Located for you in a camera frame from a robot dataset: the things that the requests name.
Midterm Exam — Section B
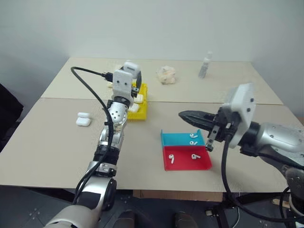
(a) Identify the light wooden piece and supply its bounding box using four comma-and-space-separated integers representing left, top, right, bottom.
271, 198, 293, 208

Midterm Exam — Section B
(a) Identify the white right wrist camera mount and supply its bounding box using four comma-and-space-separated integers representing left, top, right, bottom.
224, 83, 257, 149

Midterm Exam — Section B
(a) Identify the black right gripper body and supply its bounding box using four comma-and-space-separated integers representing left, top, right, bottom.
205, 106, 239, 152

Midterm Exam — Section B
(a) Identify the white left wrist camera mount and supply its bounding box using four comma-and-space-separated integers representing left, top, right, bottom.
112, 69, 134, 100

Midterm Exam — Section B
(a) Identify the thin white cable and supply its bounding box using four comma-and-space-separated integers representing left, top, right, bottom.
233, 208, 241, 228

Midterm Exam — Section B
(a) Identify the red plastic tray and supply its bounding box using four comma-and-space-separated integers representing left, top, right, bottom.
162, 145, 213, 172

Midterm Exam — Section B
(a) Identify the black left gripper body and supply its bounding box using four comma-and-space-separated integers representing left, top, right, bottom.
130, 80, 140, 99

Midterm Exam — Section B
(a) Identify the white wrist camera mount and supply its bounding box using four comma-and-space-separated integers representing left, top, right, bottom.
224, 83, 257, 149
112, 69, 134, 100

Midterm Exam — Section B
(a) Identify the dark rounded shoe shape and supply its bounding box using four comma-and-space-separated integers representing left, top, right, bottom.
115, 209, 136, 228
174, 211, 197, 228

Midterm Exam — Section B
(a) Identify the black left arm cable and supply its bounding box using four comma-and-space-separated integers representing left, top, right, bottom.
70, 66, 114, 206

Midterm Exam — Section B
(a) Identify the blue plastic tray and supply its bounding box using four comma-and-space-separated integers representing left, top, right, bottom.
160, 129, 206, 148

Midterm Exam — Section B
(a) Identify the brown cardboard sheet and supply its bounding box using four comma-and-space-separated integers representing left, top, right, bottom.
133, 190, 224, 203

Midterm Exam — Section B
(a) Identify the clear spray bottle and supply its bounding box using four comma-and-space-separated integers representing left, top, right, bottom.
198, 50, 213, 80

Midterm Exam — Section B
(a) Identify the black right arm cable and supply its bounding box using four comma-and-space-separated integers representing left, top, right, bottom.
220, 134, 304, 224

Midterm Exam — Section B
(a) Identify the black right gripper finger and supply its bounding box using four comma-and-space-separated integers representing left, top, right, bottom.
178, 110, 218, 123
182, 117, 216, 131

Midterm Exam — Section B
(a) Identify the yellow tray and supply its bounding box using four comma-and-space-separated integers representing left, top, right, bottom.
126, 82, 149, 122

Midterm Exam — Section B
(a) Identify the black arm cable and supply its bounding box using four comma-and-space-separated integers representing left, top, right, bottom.
220, 134, 304, 224
70, 66, 114, 206

